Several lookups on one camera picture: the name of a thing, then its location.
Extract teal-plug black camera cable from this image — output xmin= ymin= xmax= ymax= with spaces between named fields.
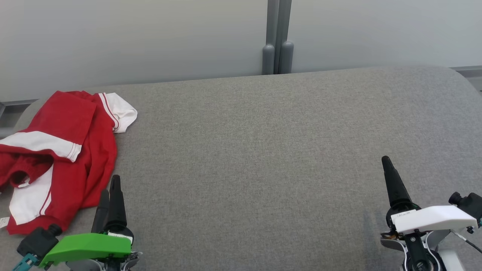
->
xmin=13 ymin=253 xmax=39 ymax=271

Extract grey round-foot partition post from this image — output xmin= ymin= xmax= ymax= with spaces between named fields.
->
xmin=278 ymin=0 xmax=294 ymax=74
xmin=262 ymin=0 xmax=279 ymax=75

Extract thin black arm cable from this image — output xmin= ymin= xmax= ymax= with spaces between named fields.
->
xmin=451 ymin=230 xmax=482 ymax=254

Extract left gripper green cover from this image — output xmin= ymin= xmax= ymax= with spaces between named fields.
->
xmin=39 ymin=175 xmax=142 ymax=271

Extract grey partition base rail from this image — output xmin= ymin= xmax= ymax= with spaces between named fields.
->
xmin=0 ymin=99 xmax=40 ymax=139
xmin=450 ymin=65 xmax=482 ymax=92

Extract red shorts with white trim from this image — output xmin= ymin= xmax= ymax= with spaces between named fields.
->
xmin=0 ymin=90 xmax=98 ymax=236

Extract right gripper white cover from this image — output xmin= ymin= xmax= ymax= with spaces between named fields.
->
xmin=380 ymin=155 xmax=479 ymax=251

